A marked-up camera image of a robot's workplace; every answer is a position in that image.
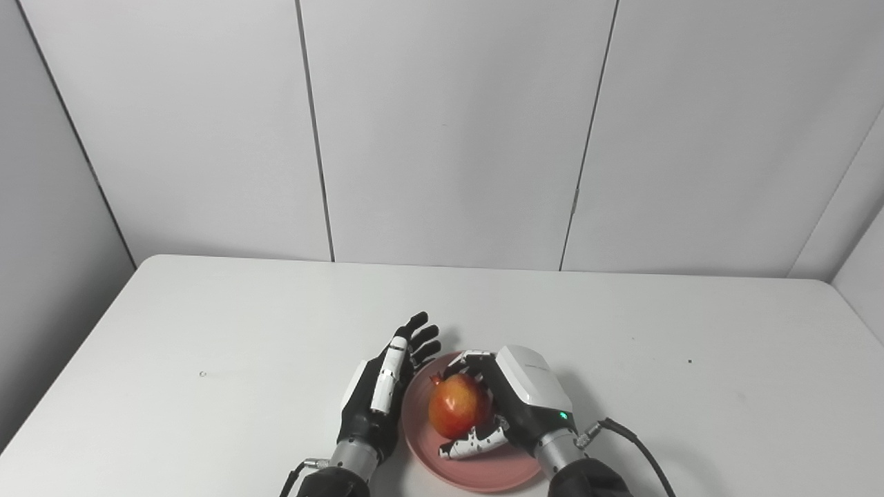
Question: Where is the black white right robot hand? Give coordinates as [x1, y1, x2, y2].
[439, 344, 580, 462]

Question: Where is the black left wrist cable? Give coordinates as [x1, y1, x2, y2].
[279, 456, 332, 497]

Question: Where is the pink round plate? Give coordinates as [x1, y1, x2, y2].
[400, 351, 544, 494]

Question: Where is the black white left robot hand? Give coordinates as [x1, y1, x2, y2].
[336, 311, 443, 464]

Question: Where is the red yellow pomegranate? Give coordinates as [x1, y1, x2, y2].
[427, 371, 493, 441]

